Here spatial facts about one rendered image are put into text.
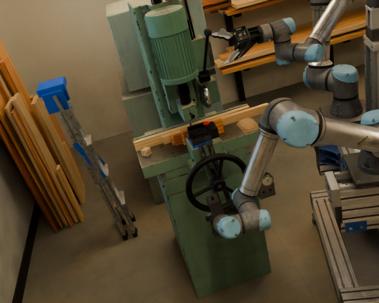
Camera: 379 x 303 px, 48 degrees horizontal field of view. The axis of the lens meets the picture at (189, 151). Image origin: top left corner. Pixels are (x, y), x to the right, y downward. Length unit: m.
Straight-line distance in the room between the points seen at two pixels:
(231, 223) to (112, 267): 1.49
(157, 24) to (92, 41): 2.44
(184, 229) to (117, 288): 0.74
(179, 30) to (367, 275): 1.41
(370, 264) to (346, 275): 0.15
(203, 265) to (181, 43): 1.16
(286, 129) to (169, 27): 0.73
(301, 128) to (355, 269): 1.06
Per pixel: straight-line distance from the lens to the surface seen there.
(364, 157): 1.80
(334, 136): 1.47
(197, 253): 2.28
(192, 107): 2.00
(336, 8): 2.03
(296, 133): 1.38
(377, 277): 2.24
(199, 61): 2.18
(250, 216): 1.56
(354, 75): 2.16
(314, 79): 2.23
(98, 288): 2.80
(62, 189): 3.26
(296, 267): 2.57
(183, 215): 2.12
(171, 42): 1.86
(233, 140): 1.99
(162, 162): 1.95
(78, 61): 4.29
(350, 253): 2.34
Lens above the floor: 1.85
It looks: 29 degrees down
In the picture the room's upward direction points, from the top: 14 degrees counter-clockwise
